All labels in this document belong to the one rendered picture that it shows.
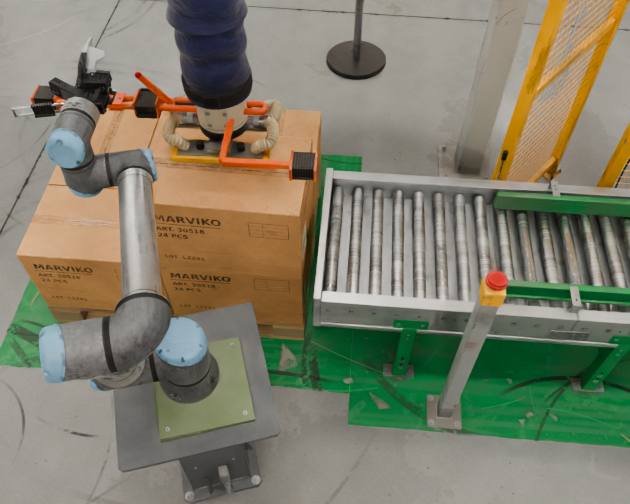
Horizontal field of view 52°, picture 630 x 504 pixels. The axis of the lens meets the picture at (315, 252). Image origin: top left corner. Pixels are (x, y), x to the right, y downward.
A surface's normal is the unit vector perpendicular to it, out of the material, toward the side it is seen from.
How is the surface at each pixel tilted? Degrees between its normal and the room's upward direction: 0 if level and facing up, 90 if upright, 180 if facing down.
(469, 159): 90
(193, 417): 4
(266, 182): 0
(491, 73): 90
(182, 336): 8
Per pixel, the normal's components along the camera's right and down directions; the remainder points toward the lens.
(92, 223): 0.00, -0.60
